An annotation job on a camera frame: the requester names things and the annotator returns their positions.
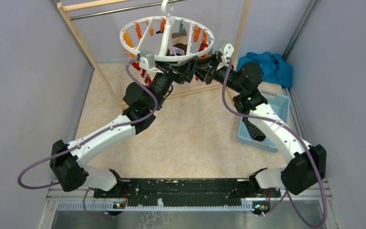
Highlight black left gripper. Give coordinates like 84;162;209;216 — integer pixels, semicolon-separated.
149;52;199;111

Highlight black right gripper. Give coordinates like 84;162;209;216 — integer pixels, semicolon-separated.
194;53;244;94

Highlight red snowflake sock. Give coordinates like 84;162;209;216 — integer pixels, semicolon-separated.
199;40;209;59

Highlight white round clip hanger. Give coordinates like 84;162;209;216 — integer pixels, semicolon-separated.
119;0;215;62

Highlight black striped sock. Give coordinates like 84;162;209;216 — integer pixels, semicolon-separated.
242;117;266;142

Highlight red white striped sock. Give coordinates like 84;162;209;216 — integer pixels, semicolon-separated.
132;62;152;87

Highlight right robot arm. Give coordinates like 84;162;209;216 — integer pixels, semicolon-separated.
195;55;326;197

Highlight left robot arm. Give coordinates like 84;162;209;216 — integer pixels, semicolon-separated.
50;57;198;198

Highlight brown beige sock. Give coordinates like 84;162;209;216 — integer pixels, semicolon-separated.
170;31;188;56

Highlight metal hanging rod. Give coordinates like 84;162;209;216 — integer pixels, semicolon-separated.
69;0;187;21

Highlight blue crumpled cloth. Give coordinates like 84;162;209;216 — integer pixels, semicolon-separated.
237;52;294;88

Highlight light blue perforated basket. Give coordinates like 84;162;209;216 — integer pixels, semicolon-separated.
236;90;291;152

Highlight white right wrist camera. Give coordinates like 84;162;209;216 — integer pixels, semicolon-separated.
216;41;234;62

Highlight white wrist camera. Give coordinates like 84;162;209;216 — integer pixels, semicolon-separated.
216;41;234;62
138;51;156;72

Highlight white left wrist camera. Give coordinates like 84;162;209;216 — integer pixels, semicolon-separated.
138;51;156;72

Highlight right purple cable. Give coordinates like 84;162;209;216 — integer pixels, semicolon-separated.
221;57;328;229

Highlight purple cable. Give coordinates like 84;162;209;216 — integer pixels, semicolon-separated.
221;57;328;229
17;58;159;190

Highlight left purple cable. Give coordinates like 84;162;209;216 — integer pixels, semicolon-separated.
17;58;159;190

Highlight light wooden rack frame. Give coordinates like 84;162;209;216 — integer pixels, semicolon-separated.
56;0;253;105

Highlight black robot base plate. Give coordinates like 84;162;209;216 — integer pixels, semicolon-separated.
94;178;281;207

